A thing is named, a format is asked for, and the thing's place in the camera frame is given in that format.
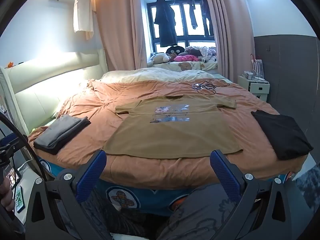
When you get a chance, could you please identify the mustard brown printed t-shirt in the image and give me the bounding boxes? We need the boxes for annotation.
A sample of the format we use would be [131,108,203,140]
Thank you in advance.
[103,94,242,159]

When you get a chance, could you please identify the folded grey clothes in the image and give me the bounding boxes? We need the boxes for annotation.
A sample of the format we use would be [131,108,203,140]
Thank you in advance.
[34,115,91,155]

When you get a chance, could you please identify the folded black clothes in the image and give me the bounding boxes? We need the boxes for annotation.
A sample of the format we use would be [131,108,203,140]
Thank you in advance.
[251,110,313,160]

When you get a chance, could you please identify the person's left hand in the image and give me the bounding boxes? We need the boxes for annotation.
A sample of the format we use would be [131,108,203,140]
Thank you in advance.
[0,177,15,211]

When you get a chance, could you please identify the blue cartoon bed sheet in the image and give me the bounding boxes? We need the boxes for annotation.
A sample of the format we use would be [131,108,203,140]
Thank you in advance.
[45,156,290,222]

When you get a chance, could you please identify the person's patterned trouser leg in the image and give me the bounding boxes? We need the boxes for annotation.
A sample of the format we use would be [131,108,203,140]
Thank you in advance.
[158,184,236,240]

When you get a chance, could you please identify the smartphone on table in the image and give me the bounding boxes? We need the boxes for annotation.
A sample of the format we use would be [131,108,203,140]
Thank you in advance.
[14,185,25,213]

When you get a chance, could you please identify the cream padded headboard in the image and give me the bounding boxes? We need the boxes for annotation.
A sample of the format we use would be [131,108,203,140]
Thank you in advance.
[1,49,108,135]

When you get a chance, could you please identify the white bedside cabinet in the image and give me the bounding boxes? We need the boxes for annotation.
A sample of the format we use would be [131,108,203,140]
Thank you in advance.
[237,76,270,102]

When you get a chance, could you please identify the orange bed blanket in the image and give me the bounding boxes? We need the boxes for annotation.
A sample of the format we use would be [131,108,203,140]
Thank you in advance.
[35,79,305,190]

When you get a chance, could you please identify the bear print cushion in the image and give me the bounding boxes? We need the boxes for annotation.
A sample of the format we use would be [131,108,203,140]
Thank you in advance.
[152,61,217,72]

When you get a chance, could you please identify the striped gift bag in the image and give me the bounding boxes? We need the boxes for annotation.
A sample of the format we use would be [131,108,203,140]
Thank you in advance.
[251,54,265,80]

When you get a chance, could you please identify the cream quilt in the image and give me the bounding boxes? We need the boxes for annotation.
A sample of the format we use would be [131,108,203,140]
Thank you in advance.
[100,68,232,84]

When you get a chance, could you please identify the right pink curtain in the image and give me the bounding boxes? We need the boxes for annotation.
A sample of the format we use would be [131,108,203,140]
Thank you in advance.
[207,0,255,82]

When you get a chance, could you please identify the pink curtain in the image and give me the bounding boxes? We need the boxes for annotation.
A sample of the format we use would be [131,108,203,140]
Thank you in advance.
[207,0,255,82]
[95,0,147,71]

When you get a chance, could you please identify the black hanging coat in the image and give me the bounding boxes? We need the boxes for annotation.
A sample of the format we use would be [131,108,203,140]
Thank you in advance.
[154,0,177,47]

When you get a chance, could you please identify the white hanging shirt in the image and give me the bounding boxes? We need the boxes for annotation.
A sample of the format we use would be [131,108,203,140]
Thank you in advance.
[73,0,94,40]

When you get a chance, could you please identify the left pink curtain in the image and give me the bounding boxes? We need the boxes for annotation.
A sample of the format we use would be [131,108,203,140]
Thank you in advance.
[95,0,147,71]

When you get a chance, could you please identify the black cable on bed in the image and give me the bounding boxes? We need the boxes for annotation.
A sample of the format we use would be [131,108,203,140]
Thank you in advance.
[191,80,231,95]

